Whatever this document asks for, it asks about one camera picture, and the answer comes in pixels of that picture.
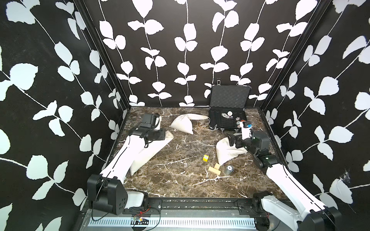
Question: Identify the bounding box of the cream cloth bag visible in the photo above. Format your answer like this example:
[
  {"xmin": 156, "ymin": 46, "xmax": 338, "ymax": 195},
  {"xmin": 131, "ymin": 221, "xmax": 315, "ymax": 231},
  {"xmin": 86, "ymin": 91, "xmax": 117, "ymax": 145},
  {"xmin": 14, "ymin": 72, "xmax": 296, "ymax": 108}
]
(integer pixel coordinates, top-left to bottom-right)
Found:
[
  {"xmin": 130, "ymin": 131, "xmax": 174, "ymax": 176},
  {"xmin": 170, "ymin": 114, "xmax": 210, "ymax": 134},
  {"xmin": 216, "ymin": 136, "xmax": 248, "ymax": 166}
]

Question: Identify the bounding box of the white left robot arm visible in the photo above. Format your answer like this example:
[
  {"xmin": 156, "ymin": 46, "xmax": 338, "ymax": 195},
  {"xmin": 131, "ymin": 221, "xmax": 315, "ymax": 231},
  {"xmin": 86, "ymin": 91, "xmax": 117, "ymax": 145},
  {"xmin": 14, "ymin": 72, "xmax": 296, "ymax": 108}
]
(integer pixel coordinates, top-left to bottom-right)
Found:
[{"xmin": 87, "ymin": 114, "xmax": 173, "ymax": 215}]

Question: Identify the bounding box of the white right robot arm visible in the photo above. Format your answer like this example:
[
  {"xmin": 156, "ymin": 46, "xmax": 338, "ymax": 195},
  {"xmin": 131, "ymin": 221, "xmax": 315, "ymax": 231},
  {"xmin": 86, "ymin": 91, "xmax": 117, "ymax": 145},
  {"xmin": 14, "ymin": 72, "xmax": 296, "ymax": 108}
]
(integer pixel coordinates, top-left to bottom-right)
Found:
[{"xmin": 227, "ymin": 131, "xmax": 342, "ymax": 231}]

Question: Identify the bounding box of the metal tape roll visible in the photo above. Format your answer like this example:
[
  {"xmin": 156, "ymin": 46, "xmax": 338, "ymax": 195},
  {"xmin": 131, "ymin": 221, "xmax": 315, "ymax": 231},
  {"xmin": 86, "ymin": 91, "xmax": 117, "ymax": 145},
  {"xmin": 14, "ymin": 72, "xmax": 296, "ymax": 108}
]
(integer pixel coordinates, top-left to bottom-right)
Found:
[{"xmin": 224, "ymin": 165, "xmax": 234, "ymax": 176}]

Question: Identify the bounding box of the black poker chip case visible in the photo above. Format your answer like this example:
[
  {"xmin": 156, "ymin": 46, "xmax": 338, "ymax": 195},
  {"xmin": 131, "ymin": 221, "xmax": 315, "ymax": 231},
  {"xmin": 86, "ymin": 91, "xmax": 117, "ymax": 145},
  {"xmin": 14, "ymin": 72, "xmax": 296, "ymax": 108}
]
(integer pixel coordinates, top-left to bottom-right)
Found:
[{"xmin": 209, "ymin": 85, "xmax": 251, "ymax": 132}]

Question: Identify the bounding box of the long wooden block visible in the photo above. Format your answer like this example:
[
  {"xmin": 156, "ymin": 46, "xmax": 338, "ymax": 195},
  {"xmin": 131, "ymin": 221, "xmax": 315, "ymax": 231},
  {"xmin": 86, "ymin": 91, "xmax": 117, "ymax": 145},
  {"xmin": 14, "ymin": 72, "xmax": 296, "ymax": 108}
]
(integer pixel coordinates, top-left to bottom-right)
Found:
[{"xmin": 208, "ymin": 167, "xmax": 221, "ymax": 176}]

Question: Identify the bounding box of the white perforated strip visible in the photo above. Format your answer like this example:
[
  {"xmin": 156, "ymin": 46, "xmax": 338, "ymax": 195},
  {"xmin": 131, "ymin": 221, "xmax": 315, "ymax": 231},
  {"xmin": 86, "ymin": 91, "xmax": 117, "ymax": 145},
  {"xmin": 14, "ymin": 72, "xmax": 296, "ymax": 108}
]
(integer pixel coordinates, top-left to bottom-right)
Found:
[{"xmin": 87, "ymin": 217, "xmax": 256, "ymax": 229}]

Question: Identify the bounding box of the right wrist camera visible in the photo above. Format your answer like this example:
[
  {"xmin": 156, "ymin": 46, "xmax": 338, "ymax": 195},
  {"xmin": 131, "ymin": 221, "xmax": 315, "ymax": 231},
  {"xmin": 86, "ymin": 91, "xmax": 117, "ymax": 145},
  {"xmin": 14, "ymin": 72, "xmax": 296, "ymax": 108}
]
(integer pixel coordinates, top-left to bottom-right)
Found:
[{"xmin": 240, "ymin": 121, "xmax": 252, "ymax": 130}]

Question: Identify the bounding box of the black mounting rail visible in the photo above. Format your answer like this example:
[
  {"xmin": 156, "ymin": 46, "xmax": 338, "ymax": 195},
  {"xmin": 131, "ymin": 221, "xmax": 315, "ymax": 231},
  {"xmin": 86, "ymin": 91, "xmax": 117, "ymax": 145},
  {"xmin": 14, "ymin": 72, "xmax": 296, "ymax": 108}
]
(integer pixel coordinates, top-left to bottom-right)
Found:
[{"xmin": 124, "ymin": 197, "xmax": 314, "ymax": 217}]

